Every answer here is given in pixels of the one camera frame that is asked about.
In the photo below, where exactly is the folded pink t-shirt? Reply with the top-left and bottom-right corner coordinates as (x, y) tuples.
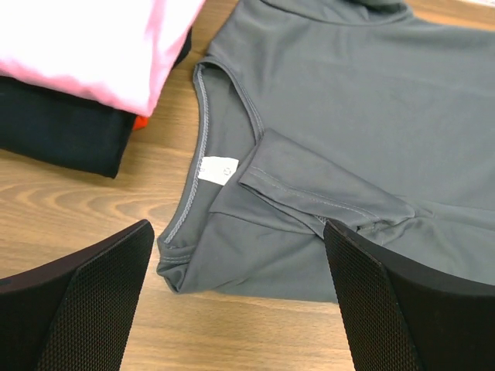
(1, 0), (203, 117)

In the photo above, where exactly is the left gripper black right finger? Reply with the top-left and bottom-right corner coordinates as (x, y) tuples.
(324, 220), (494, 371)

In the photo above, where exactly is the dark grey t-shirt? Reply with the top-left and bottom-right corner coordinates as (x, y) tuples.
(157, 1), (494, 301)

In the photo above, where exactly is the folded black t-shirt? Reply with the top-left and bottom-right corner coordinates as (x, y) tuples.
(0, 29), (194, 179)

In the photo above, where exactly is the orange item under stack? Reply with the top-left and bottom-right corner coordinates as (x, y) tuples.
(132, 116), (149, 131)

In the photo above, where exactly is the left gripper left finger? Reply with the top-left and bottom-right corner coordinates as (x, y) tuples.
(1, 220), (155, 371)

